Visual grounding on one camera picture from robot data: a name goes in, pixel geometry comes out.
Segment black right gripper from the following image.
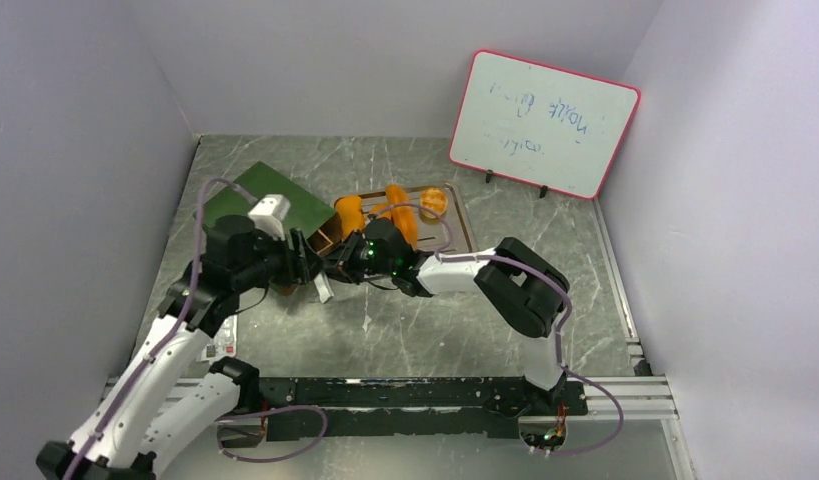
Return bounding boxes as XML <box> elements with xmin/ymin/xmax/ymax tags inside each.
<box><xmin>318</xmin><ymin>229</ymin><xmax>396</xmax><ymax>286</ymax></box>

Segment white plastic packet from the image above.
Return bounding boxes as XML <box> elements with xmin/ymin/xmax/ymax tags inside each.
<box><xmin>197</xmin><ymin>315</ymin><xmax>238</xmax><ymax>362</ymax></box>

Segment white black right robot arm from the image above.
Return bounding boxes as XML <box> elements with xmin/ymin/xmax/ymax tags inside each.
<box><xmin>323</xmin><ymin>219</ymin><xmax>572</xmax><ymax>414</ymax></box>

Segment orange fake croissant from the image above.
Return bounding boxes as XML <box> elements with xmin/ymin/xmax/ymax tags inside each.
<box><xmin>367</xmin><ymin>203</ymin><xmax>392</xmax><ymax>222</ymax></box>

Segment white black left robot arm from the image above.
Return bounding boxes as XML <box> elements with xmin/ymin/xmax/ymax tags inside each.
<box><xmin>35</xmin><ymin>213</ymin><xmax>321</xmax><ymax>479</ymax></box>

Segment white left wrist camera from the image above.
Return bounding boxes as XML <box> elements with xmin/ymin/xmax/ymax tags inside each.
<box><xmin>247</xmin><ymin>194</ymin><xmax>291</xmax><ymax>240</ymax></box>

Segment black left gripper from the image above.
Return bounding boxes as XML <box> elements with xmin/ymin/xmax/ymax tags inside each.
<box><xmin>233</xmin><ymin>226</ymin><xmax>326</xmax><ymax>292</ymax></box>

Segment orange fake bread loaf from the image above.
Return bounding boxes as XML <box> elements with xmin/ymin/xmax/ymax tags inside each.
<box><xmin>334</xmin><ymin>195</ymin><xmax>366</xmax><ymax>240</ymax></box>

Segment silver metal tongs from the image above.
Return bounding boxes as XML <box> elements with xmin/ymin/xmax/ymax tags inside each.
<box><xmin>314</xmin><ymin>255</ymin><xmax>346</xmax><ymax>304</ymax></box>

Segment round orange fake bun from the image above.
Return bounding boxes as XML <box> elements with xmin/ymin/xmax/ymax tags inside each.
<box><xmin>419</xmin><ymin>187</ymin><xmax>449</xmax><ymax>218</ymax></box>

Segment long orange fake baguette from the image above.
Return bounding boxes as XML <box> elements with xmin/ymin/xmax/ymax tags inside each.
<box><xmin>385</xmin><ymin>184</ymin><xmax>418</xmax><ymax>249</ymax></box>

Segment green brown paper bag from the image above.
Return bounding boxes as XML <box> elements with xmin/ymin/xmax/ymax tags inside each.
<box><xmin>203</xmin><ymin>162</ymin><xmax>342</xmax><ymax>256</ymax></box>

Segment silver metal tray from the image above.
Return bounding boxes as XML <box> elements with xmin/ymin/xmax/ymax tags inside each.
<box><xmin>332</xmin><ymin>181</ymin><xmax>479</xmax><ymax>254</ymax></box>

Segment red framed whiteboard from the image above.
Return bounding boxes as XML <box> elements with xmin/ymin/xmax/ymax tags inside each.
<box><xmin>449</xmin><ymin>49</ymin><xmax>641</xmax><ymax>200</ymax></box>

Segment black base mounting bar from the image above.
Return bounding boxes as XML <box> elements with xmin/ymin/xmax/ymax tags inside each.
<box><xmin>231</xmin><ymin>377</ymin><xmax>588</xmax><ymax>441</ymax></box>

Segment aluminium frame rail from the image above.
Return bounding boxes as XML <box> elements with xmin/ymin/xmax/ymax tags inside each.
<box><xmin>94</xmin><ymin>376</ymin><xmax>680</xmax><ymax>425</ymax></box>

